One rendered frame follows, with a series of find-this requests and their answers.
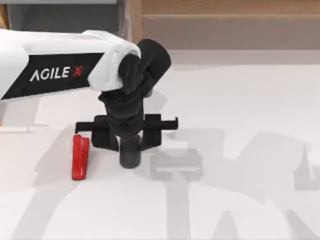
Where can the red stapler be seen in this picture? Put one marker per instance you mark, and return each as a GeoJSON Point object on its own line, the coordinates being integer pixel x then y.
{"type": "Point", "coordinates": [79, 160]}

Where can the dark grey cylinder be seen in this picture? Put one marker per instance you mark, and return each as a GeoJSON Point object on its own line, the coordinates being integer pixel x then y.
{"type": "Point", "coordinates": [129, 156]}

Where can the grey cabinet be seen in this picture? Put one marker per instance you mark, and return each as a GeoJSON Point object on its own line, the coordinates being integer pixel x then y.
{"type": "Point", "coordinates": [62, 17]}

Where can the wooden cupboard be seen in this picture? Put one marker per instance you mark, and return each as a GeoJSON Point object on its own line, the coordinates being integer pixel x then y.
{"type": "Point", "coordinates": [225, 7]}

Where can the wooden drawer front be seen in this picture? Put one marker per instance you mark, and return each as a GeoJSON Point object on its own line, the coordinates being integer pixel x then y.
{"type": "Point", "coordinates": [230, 32]}

